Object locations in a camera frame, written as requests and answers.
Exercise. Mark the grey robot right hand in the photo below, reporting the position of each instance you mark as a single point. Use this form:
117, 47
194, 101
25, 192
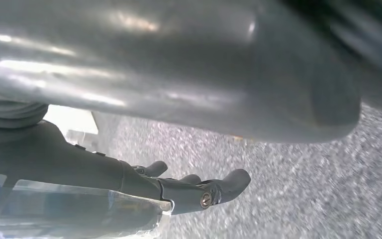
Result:
145, 59

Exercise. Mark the black robot leg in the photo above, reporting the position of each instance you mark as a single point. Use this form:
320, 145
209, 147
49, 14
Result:
369, 39

